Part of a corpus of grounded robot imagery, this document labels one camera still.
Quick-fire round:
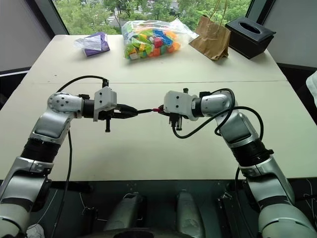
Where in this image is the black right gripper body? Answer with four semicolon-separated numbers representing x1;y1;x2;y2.
164;111;184;131

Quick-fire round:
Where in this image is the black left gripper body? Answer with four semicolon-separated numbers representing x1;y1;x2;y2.
98;103;125;133

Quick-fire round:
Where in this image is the thin black marker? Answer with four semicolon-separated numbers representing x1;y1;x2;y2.
135;108;155;116

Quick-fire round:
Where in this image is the plastic bag of coloured blocks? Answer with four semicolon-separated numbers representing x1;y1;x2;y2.
121;18;199;64

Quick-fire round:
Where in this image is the purple tissue pack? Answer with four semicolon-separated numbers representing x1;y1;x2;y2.
74;32;111;59

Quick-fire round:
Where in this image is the brown paper bag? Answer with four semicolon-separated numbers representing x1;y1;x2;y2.
188;0;232;61

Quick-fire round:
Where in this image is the black tissue box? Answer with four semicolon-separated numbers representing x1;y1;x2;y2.
224;16;277;60

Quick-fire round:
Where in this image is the crumpled white paper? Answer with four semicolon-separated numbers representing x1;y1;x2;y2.
25;224;48;238

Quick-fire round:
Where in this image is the white object at edge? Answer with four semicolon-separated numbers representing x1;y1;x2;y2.
305;70;317;110

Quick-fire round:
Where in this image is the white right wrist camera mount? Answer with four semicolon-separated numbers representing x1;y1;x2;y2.
163;90;199;118

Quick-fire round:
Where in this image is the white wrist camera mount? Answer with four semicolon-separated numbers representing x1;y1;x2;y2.
93;86;118;122
163;90;199;118

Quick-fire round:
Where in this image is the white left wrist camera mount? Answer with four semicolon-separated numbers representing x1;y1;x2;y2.
93;86;118;122

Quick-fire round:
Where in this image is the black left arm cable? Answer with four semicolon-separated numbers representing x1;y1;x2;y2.
48;75;110;238

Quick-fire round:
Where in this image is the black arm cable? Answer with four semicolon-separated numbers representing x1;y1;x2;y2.
172;88;264;189
48;75;110;238

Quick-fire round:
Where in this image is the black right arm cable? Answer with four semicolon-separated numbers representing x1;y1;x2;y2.
172;88;264;189

